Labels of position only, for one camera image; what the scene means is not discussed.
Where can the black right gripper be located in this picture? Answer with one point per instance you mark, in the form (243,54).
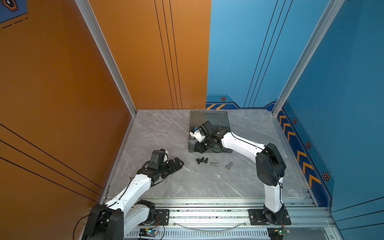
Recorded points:
(200,149)

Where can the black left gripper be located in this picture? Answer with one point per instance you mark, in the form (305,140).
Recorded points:
(173,168)

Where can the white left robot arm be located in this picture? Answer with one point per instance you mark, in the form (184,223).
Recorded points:
(115,219)

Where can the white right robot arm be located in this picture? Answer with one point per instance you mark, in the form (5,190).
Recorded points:
(269,162)

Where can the grey plastic organizer box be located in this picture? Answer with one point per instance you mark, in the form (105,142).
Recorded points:
(198,117)

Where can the green circuit board left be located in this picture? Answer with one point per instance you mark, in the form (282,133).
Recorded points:
(148,234)

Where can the green circuit board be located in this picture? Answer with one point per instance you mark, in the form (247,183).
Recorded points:
(277,234)
(148,234)

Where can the green circuit board right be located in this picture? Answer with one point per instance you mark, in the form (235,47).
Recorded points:
(277,234)

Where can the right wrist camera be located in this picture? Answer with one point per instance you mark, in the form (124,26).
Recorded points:
(198,135)

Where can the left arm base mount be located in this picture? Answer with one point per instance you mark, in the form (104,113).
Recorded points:
(151,214)

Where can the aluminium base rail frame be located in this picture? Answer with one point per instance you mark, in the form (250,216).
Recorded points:
(206,215)

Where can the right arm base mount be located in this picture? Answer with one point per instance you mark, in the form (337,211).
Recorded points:
(263,217)

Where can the aluminium corner post right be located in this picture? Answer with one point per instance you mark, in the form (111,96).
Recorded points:
(318,34)

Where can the aluminium corner post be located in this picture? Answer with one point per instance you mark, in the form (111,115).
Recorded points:
(318,34)
(101,42)

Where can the aluminium corner post left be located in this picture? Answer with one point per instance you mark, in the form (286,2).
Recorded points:
(101,42)

